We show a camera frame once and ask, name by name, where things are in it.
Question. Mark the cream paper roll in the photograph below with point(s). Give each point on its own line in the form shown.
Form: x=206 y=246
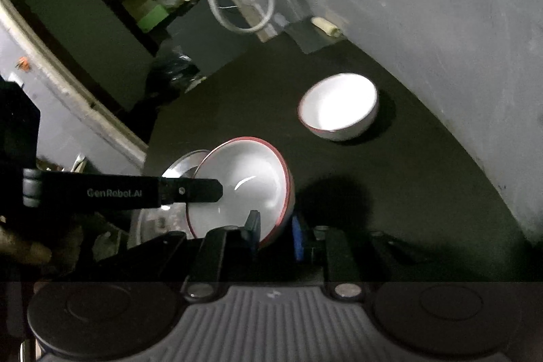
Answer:
x=326 y=27

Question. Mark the black garbage bag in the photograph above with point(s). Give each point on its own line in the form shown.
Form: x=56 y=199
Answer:
x=174 y=69

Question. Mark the person's left hand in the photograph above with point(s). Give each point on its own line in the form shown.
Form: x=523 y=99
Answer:
x=21 y=249

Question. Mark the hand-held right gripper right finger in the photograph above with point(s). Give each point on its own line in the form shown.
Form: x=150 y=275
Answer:
x=298 y=237

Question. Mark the white door frame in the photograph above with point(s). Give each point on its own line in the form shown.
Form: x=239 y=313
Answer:
x=85 y=107

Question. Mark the dark cabinet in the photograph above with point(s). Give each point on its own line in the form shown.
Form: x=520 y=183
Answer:
x=191 y=44

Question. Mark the orange wall hook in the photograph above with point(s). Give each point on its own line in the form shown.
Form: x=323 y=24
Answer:
x=21 y=63

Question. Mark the white rimmed ceramic bowl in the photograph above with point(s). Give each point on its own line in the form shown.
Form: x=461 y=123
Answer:
x=242 y=188
x=339 y=107

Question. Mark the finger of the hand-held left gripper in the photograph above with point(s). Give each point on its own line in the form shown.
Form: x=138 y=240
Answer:
x=191 y=191

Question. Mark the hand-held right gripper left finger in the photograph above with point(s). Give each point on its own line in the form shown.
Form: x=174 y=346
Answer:
x=253 y=224

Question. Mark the green box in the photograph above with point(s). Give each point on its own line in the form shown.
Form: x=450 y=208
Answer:
x=152 y=17

